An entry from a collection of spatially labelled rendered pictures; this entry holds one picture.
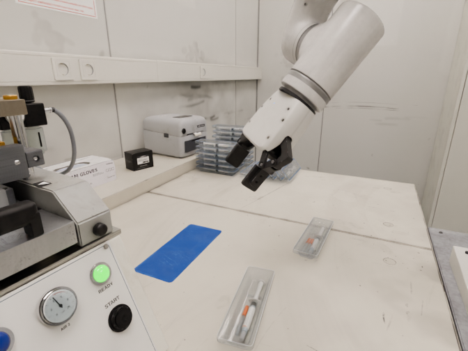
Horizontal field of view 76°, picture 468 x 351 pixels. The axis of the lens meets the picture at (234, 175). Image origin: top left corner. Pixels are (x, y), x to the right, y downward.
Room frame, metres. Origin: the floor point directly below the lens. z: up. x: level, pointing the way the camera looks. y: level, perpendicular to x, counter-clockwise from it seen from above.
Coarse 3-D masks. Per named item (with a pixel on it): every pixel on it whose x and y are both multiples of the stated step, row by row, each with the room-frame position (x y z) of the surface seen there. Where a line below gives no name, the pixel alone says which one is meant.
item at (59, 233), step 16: (0, 192) 0.33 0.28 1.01; (48, 224) 0.32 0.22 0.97; (64, 224) 0.32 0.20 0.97; (0, 240) 0.28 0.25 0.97; (16, 240) 0.28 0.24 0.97; (32, 240) 0.29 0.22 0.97; (48, 240) 0.30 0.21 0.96; (64, 240) 0.31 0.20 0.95; (0, 256) 0.26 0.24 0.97; (16, 256) 0.27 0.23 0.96; (32, 256) 0.28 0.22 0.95; (48, 256) 0.30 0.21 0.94; (0, 272) 0.26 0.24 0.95; (16, 272) 0.27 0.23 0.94
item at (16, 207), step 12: (12, 204) 0.29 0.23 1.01; (24, 204) 0.29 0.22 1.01; (0, 216) 0.27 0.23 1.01; (12, 216) 0.28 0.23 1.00; (24, 216) 0.28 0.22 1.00; (36, 216) 0.29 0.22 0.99; (0, 228) 0.26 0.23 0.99; (12, 228) 0.27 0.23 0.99; (24, 228) 0.30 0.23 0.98; (36, 228) 0.29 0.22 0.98
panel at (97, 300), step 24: (72, 264) 0.31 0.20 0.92; (96, 264) 0.33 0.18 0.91; (24, 288) 0.27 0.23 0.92; (48, 288) 0.28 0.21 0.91; (72, 288) 0.30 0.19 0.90; (96, 288) 0.32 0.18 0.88; (120, 288) 0.34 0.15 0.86; (0, 312) 0.24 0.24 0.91; (24, 312) 0.25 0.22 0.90; (96, 312) 0.30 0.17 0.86; (24, 336) 0.24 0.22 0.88; (48, 336) 0.25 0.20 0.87; (72, 336) 0.27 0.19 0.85; (96, 336) 0.28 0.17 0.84; (120, 336) 0.30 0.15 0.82; (144, 336) 0.32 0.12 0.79
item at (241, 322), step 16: (256, 272) 0.49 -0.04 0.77; (272, 272) 0.49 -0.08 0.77; (240, 288) 0.45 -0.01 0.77; (256, 288) 0.45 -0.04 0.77; (240, 304) 0.41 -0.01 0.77; (256, 304) 0.41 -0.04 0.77; (224, 320) 0.37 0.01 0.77; (240, 320) 0.37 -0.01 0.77; (256, 320) 0.37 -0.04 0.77; (224, 336) 0.34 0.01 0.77; (240, 336) 0.34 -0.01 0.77
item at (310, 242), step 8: (312, 224) 0.69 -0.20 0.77; (320, 224) 0.69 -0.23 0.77; (328, 224) 0.69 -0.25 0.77; (304, 232) 0.65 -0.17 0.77; (312, 232) 0.65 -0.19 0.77; (320, 232) 0.65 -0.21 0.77; (328, 232) 0.65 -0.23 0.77; (304, 240) 0.62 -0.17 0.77; (312, 240) 0.62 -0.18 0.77; (320, 240) 0.62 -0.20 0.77; (296, 248) 0.58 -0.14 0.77; (304, 248) 0.58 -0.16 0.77; (312, 248) 0.58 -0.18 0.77
